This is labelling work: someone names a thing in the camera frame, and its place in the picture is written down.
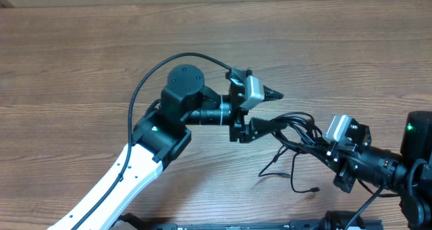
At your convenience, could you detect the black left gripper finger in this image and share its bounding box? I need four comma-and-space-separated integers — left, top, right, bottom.
248, 117, 288, 142
263, 86, 284, 102

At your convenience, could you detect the black cable silver plug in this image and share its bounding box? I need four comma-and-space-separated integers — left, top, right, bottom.
257, 146, 320, 194

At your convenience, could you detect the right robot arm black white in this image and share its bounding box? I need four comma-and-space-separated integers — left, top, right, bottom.
323, 111, 431, 229

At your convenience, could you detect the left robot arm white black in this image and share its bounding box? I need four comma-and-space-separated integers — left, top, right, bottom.
52, 64, 285, 229

